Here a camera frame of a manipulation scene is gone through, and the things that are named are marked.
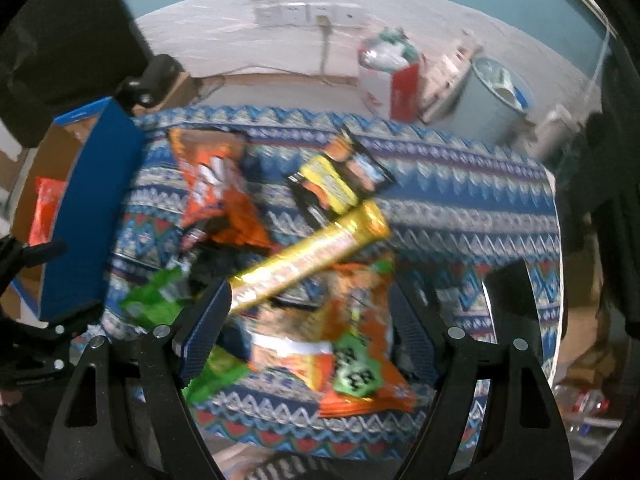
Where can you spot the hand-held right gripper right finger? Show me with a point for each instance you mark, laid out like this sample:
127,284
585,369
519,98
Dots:
417,330

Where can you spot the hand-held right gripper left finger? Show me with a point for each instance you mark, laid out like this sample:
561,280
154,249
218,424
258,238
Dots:
206,327

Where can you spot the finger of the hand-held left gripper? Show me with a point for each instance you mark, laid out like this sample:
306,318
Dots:
50,332
35,254

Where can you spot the orange packet with green label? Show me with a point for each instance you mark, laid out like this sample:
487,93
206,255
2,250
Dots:
345,332

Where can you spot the blue cardboard box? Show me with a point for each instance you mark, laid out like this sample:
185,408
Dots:
100,185

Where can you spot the long gold snack packet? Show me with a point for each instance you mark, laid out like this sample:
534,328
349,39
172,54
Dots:
310,257

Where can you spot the orange chip bag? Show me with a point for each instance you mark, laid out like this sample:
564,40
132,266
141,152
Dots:
215,180

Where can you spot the red snack packet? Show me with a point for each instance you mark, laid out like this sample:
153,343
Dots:
47,210

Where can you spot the green snack packet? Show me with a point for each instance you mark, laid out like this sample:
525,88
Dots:
150,300

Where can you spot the blue patterned blanket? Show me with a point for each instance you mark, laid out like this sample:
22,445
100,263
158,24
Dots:
450,210

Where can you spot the black and yellow snack packet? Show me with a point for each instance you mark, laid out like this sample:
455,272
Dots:
330,185

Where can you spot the clear plastic bottle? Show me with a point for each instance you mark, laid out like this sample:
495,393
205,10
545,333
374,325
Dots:
580,405

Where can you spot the black device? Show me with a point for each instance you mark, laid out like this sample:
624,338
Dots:
150,82

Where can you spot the light blue bin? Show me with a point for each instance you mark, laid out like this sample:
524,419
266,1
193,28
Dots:
480,110

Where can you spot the white and red carton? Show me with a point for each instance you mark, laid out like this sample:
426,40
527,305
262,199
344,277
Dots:
385,90

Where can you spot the stack of white boxes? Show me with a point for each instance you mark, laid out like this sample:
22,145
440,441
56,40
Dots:
445,75

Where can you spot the white cup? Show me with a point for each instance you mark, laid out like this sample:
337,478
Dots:
505,82

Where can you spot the white plastic bags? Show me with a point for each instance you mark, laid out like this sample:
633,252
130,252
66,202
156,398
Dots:
387,47

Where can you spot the white wall socket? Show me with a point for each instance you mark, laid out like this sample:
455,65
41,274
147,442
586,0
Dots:
270,14
350,14
296,13
322,12

